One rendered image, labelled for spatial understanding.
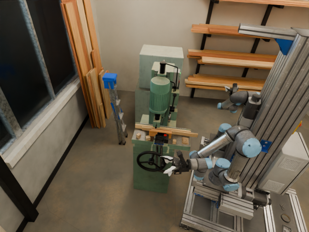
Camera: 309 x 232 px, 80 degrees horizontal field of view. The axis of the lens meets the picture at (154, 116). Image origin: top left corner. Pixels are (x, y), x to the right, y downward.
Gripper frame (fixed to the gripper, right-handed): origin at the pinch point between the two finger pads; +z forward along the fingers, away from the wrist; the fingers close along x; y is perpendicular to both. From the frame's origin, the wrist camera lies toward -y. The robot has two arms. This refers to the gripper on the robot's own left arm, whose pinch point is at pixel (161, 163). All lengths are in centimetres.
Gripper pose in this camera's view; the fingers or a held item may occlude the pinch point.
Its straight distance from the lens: 128.6
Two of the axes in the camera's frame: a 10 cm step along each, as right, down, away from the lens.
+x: -1.2, -4.9, 8.6
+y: -0.4, 8.7, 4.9
